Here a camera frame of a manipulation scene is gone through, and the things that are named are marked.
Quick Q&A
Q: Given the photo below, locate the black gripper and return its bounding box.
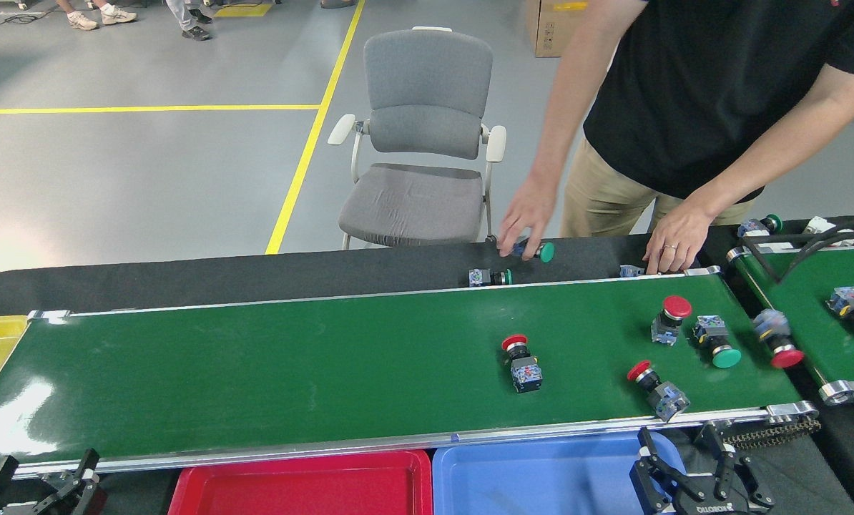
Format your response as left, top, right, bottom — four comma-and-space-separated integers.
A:
629, 422, 775, 515

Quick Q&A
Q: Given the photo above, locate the blue plastic tray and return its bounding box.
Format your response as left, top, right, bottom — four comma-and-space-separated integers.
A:
433, 431, 685, 515

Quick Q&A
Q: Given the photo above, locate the short green conveyor belt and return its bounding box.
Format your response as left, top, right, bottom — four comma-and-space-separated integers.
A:
726, 243, 854, 406

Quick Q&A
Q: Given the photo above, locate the red plastic tray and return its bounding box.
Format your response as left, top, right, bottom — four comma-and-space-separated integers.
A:
168, 449, 433, 515

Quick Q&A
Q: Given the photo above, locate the long green conveyor belt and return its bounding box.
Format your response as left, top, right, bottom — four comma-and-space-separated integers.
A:
0, 266, 821, 476

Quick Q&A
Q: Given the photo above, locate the person's left hand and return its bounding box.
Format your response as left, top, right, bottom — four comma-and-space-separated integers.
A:
642, 204, 714, 276

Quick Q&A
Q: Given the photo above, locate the person's right hand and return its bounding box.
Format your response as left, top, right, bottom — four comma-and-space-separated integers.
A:
497, 179, 558, 260

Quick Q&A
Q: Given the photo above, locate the brown cardboard box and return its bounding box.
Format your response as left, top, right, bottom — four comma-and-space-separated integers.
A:
527, 0, 589, 58

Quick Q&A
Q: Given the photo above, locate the grey office chair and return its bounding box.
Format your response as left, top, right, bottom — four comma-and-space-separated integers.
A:
327, 26, 508, 251

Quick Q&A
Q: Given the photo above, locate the conveyor drive chain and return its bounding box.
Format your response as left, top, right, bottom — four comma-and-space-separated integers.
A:
713, 415, 823, 451

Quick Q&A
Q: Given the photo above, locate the black cable loop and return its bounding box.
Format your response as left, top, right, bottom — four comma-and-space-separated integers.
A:
742, 227, 854, 283

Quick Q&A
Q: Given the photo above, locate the black floor cable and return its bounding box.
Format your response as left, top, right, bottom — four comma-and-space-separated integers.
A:
0, 9, 63, 40

